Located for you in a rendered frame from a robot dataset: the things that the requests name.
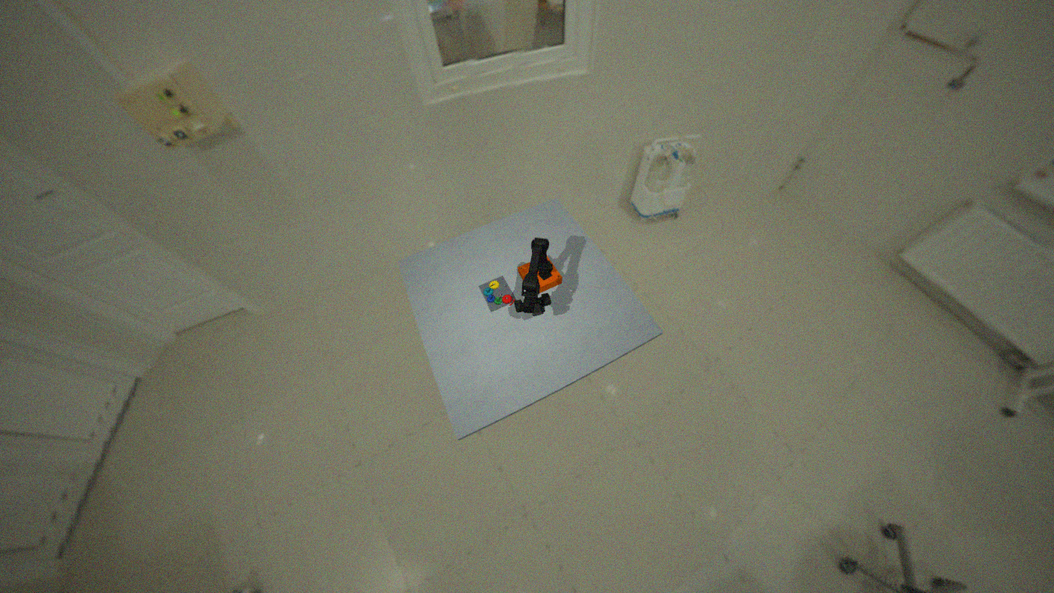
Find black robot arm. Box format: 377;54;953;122
521;238;553;316

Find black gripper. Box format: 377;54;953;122
514;293;551;312

